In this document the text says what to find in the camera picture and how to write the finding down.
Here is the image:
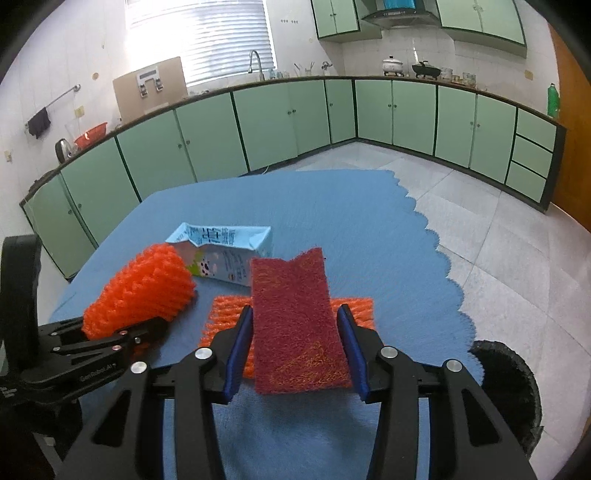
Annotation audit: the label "orange foam fruit net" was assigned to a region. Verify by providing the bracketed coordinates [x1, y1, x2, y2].
[82, 243, 197, 340]

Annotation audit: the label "light blue milk carton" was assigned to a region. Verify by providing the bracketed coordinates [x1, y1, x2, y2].
[165, 222, 273, 287]

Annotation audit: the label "dark red scouring pad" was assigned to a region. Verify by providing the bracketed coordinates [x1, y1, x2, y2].
[252, 247, 351, 395]

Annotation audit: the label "black trash bin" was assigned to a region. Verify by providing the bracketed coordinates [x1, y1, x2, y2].
[470, 340, 544, 459]

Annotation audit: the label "green lower kitchen cabinets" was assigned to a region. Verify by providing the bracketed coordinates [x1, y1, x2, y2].
[20, 77, 566, 279]

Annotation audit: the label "chrome kitchen faucet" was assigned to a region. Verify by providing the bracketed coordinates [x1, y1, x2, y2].
[247, 50, 264, 81]

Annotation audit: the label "steel electric kettle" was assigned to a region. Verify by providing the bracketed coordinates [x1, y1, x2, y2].
[54, 138, 76, 164]

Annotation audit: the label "blue scalloped table mat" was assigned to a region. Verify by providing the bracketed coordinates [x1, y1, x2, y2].
[49, 168, 482, 480]

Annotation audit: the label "red plastic basin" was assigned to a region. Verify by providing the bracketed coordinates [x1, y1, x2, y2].
[74, 122, 108, 150]

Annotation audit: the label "dark hanging cloth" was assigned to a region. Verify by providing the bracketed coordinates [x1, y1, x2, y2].
[27, 107, 51, 139]

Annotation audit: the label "brown wooden door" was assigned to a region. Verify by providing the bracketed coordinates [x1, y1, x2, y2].
[550, 26, 591, 230]

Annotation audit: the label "brown cardboard box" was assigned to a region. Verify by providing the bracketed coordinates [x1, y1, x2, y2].
[113, 57, 188, 124]

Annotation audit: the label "white window blinds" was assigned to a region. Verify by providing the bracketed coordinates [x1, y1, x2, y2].
[181, 1, 276, 83]

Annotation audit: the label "green thermos bottle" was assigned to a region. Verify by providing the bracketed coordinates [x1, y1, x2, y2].
[547, 83, 560, 119]

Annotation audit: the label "black wok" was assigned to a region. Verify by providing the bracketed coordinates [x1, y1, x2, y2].
[412, 61, 441, 80]

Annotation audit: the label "white cooking pot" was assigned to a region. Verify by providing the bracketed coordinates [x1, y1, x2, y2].
[382, 56, 405, 77]

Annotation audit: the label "black range hood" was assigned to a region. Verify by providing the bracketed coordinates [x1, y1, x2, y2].
[363, 1, 442, 30]

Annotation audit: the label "blue box on hood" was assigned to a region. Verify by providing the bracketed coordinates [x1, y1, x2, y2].
[384, 0, 416, 10]

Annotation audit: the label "wall towel bar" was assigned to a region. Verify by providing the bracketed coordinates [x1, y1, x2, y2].
[25, 83, 81, 127]

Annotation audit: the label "green upper wall cabinets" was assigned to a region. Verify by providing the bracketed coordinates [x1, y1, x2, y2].
[311, 0, 527, 58]

